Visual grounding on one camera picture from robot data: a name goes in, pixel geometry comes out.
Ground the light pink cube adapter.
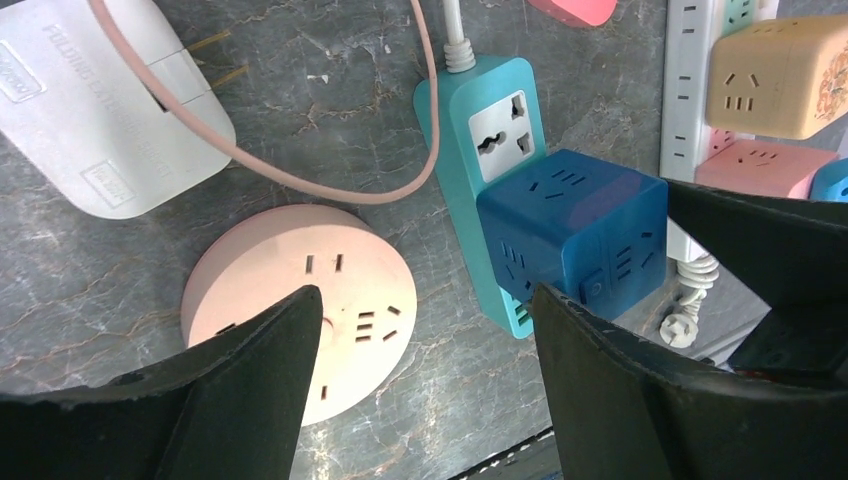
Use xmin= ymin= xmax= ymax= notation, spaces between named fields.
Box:
xmin=695 ymin=140 xmax=838 ymax=199

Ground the light blue cube adapter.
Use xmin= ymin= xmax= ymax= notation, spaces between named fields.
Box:
xmin=808 ymin=158 xmax=848 ymax=203

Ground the white coiled teal-strip cord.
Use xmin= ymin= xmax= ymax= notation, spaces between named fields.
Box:
xmin=441 ymin=0 xmax=478 ymax=74

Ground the white strip cord with plug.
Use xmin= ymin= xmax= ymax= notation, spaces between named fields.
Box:
xmin=657 ymin=254 xmax=721 ymax=350

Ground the dark blue cube adapter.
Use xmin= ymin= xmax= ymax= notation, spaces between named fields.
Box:
xmin=476 ymin=149 xmax=669 ymax=320

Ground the teal power strip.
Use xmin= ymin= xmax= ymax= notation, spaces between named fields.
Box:
xmin=435 ymin=55 xmax=546 ymax=339

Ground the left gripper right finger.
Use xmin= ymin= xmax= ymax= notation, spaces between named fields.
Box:
xmin=531 ymin=284 xmax=847 ymax=479

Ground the thin pink charger cable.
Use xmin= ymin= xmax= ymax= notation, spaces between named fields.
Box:
xmin=87 ymin=0 xmax=441 ymax=207

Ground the white power strip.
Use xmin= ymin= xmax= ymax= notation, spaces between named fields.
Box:
xmin=659 ymin=0 xmax=783 ymax=263

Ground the white folding plug adapter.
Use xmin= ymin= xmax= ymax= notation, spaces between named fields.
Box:
xmin=1 ymin=1 xmax=229 ymax=220

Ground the round pink power socket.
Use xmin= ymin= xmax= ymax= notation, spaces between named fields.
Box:
xmin=180 ymin=204 xmax=418 ymax=426

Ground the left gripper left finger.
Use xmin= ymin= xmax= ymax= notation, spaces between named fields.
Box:
xmin=1 ymin=309 xmax=315 ymax=479

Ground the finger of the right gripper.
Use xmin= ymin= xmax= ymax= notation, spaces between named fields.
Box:
xmin=669 ymin=180 xmax=847 ymax=381

